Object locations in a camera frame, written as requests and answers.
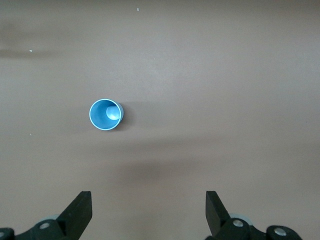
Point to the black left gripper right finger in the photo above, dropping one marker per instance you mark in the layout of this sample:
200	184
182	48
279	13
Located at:
216	215

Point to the blue plastic cup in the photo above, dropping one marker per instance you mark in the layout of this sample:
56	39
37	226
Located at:
100	120

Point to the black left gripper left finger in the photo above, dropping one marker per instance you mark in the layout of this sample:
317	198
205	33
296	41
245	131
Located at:
75	215

